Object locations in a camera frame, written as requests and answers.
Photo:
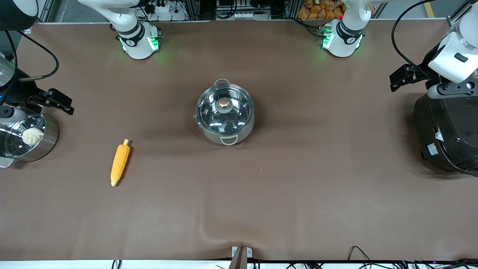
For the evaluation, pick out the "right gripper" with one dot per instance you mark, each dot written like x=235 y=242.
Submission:
x=18 y=93

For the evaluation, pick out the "white power strip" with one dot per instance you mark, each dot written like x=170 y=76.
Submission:
x=162 y=8

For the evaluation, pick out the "white socket bar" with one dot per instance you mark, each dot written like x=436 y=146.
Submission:
x=243 y=15

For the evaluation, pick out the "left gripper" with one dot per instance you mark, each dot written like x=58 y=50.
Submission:
x=422 y=72

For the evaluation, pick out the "brown table mat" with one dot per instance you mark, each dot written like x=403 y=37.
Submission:
x=298 y=205

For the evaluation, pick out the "stainless steel cooking pot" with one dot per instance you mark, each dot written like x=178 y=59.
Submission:
x=244 y=135

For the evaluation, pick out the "yellow corn cob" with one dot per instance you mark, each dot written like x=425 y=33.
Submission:
x=120 y=160

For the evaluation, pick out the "bag of orange snacks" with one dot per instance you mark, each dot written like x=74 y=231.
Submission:
x=321 y=9

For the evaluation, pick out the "glass pot lid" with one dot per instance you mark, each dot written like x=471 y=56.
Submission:
x=224 y=103

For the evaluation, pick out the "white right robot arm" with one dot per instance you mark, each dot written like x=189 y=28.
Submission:
x=132 y=33

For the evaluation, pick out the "black rice cooker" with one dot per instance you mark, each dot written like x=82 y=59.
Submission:
x=448 y=134

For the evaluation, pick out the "grey metal table clamp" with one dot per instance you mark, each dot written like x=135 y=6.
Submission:
x=241 y=256

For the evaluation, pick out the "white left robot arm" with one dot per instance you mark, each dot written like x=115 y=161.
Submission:
x=345 y=35

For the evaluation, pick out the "white steamed bun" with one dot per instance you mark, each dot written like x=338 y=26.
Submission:
x=33 y=136

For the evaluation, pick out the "steel steamer pot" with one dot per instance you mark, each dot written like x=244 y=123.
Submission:
x=50 y=136

